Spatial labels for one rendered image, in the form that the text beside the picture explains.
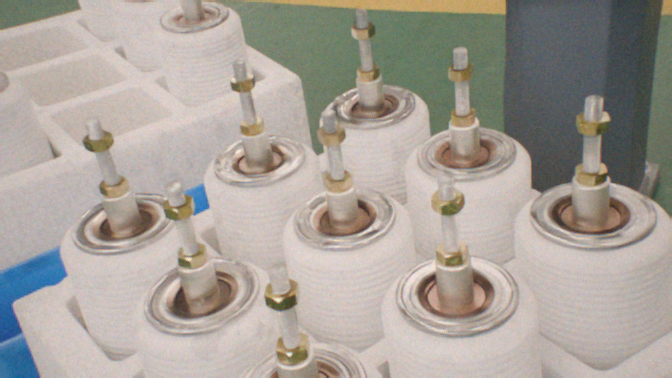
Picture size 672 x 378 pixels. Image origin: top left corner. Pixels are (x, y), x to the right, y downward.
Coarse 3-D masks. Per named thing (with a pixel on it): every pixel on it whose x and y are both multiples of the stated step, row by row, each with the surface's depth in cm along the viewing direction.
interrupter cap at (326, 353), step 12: (324, 348) 55; (336, 348) 54; (264, 360) 54; (324, 360) 54; (336, 360) 54; (348, 360) 54; (252, 372) 54; (264, 372) 54; (276, 372) 54; (324, 372) 53; (336, 372) 53; (348, 372) 53; (360, 372) 53
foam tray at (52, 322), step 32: (320, 160) 87; (416, 256) 73; (64, 288) 76; (32, 320) 73; (64, 320) 72; (32, 352) 77; (64, 352) 69; (96, 352) 69; (384, 352) 64; (544, 352) 63; (640, 352) 62
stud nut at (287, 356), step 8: (280, 336) 51; (304, 336) 50; (280, 344) 50; (304, 344) 50; (280, 352) 50; (288, 352) 50; (296, 352) 50; (304, 352) 50; (280, 360) 50; (288, 360) 50; (296, 360) 50
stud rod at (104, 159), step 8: (88, 120) 64; (96, 120) 64; (88, 128) 64; (96, 128) 64; (96, 136) 65; (104, 152) 65; (104, 160) 66; (112, 160) 66; (104, 168) 66; (112, 168) 66; (104, 176) 66; (112, 176) 67; (112, 184) 67
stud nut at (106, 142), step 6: (108, 132) 65; (84, 138) 65; (102, 138) 65; (108, 138) 65; (84, 144) 65; (90, 144) 64; (96, 144) 65; (102, 144) 65; (108, 144) 65; (90, 150) 65; (96, 150) 65; (102, 150) 65
